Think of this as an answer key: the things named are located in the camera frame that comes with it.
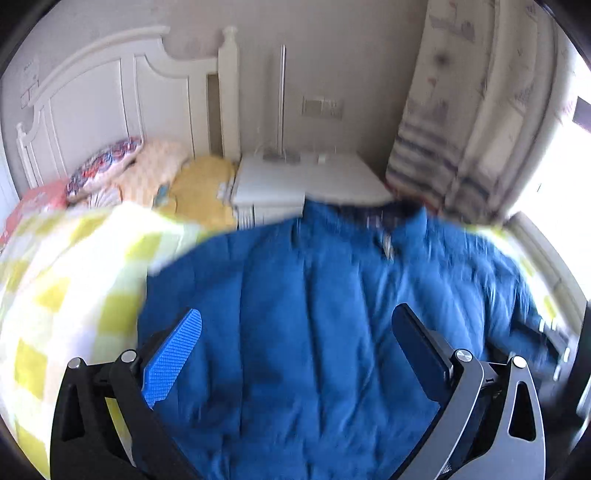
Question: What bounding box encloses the white nightstand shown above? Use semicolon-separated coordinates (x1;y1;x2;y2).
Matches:
231;152;393;229

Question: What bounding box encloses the peach checkered pillow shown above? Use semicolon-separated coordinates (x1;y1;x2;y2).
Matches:
115;140;189;206

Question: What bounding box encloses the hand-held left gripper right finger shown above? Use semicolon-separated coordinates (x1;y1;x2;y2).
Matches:
392;303;546;480

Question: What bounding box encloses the red printed bed sheet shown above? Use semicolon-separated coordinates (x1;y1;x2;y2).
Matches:
0;180;69;252

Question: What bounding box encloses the wall switch plate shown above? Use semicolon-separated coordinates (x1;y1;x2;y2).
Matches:
302;97;343;118

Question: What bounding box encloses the red blue patterned pillow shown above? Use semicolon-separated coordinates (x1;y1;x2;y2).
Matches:
66;137;144;201

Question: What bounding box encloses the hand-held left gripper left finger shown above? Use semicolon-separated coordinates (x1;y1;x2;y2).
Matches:
50;308;204;480

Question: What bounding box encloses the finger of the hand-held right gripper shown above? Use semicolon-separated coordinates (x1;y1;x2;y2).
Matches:
538;318;578;381

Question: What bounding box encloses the white floor lamp pole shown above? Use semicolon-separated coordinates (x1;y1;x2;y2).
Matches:
263;45;301;163

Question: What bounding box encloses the white wooden headboard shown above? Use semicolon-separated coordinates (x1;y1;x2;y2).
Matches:
16;25;241;195

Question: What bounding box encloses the blue puffer jacket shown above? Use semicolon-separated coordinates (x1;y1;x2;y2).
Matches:
137;196;573;480

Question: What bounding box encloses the yellow checkered blanket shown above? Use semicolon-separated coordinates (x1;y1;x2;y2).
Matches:
0;202;222;480

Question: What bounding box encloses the yellow fleece blanket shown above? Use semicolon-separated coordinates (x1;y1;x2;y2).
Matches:
159;156;238;230

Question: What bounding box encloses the beige printed striped curtain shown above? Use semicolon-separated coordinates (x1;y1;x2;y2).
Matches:
385;0;568;227

